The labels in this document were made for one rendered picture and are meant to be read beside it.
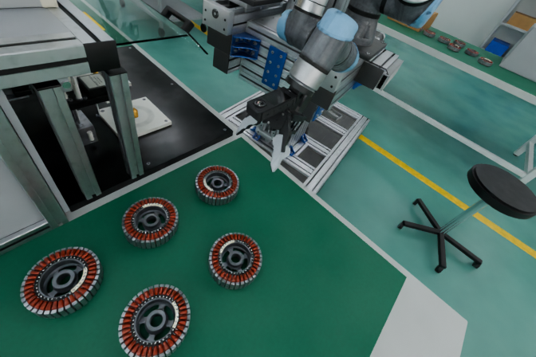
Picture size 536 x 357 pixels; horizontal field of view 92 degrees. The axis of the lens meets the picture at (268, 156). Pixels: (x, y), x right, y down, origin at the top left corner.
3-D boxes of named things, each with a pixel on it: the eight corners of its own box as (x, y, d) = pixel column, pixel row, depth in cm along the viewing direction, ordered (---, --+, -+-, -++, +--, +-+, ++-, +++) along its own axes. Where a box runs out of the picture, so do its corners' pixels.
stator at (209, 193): (223, 167, 75) (224, 158, 72) (245, 195, 70) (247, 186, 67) (187, 182, 68) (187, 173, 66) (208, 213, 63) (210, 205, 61)
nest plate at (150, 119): (146, 100, 85) (145, 96, 84) (171, 124, 80) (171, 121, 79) (96, 113, 76) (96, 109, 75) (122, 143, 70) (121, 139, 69)
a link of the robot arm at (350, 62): (331, 33, 68) (317, 17, 59) (368, 51, 64) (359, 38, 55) (315, 60, 71) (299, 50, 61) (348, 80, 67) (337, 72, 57)
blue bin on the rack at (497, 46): (485, 48, 495) (494, 37, 480) (500, 54, 485) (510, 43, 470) (482, 52, 468) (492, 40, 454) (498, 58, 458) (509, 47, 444)
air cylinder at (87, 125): (86, 125, 72) (80, 109, 68) (98, 140, 69) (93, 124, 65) (65, 131, 68) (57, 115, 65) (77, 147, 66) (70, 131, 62)
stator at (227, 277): (269, 264, 58) (273, 256, 55) (232, 303, 51) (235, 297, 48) (235, 229, 62) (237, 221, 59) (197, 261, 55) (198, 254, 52)
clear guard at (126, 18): (157, 17, 75) (155, -6, 71) (208, 54, 67) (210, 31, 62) (14, 29, 55) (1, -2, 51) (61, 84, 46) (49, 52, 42)
